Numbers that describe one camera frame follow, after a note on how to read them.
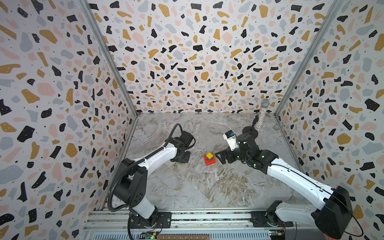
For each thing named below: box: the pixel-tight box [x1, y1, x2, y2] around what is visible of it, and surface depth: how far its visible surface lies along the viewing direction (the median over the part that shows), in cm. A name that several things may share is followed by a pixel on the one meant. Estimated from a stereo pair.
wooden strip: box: [156, 235, 210, 240], surface depth 69 cm
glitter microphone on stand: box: [254, 98, 271, 131], surface depth 90 cm
